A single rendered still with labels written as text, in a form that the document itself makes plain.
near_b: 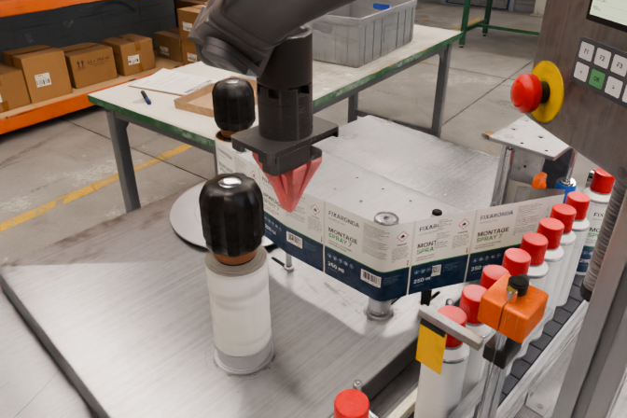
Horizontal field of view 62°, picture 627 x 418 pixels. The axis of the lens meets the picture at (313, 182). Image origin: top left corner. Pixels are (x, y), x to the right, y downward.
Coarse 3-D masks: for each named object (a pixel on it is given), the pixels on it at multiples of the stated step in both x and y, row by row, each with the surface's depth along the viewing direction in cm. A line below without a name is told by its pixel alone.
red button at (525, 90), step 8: (520, 80) 50; (528, 80) 50; (536, 80) 50; (512, 88) 52; (520, 88) 50; (528, 88) 50; (536, 88) 49; (544, 88) 50; (512, 96) 52; (520, 96) 50; (528, 96) 50; (536, 96) 49; (544, 96) 50; (520, 104) 51; (528, 104) 50; (536, 104) 50; (528, 112) 51
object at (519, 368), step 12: (576, 276) 96; (576, 288) 93; (576, 300) 91; (564, 312) 88; (552, 324) 86; (552, 336) 83; (528, 348) 81; (540, 348) 81; (516, 360) 79; (528, 360) 79; (516, 372) 77; (504, 384) 75; (504, 396) 74
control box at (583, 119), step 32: (576, 0) 46; (544, 32) 51; (576, 32) 46; (608, 32) 42; (544, 64) 51; (576, 96) 47; (544, 128) 53; (576, 128) 47; (608, 128) 43; (608, 160) 44
